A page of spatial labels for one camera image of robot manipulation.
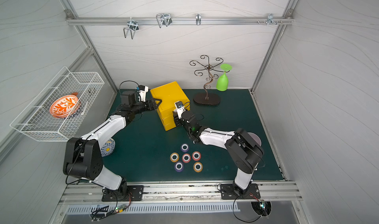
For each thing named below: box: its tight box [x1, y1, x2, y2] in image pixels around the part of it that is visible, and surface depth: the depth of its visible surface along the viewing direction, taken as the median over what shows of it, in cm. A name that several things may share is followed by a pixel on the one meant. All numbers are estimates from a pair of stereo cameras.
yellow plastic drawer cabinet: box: [150, 80, 191, 132], surface depth 90 cm
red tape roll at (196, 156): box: [191, 150, 202, 162], surface depth 88 cm
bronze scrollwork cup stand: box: [189, 54, 230, 106], surface depth 97 cm
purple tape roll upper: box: [180, 142, 190, 153], surface depth 91 cm
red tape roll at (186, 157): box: [181, 152, 191, 163], surface depth 87 cm
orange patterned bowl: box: [49, 94, 79, 119], surface depth 67 cm
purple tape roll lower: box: [174, 161, 185, 173], surface depth 84 cm
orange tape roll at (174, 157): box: [169, 152, 180, 163], surface depth 87 cm
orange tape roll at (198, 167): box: [192, 161, 204, 173], surface depth 84 cm
